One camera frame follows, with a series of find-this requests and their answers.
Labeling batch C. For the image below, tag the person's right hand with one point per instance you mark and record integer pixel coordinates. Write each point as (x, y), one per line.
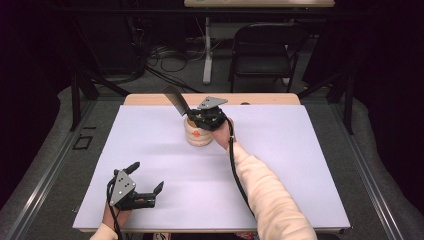
(222, 133)

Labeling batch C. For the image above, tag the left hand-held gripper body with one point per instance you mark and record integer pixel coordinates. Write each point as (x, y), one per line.
(122, 191)

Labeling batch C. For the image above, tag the person's left hand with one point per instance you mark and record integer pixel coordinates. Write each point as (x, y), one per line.
(115, 216)

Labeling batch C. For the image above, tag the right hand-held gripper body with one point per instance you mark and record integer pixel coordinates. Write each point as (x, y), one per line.
(210, 115)

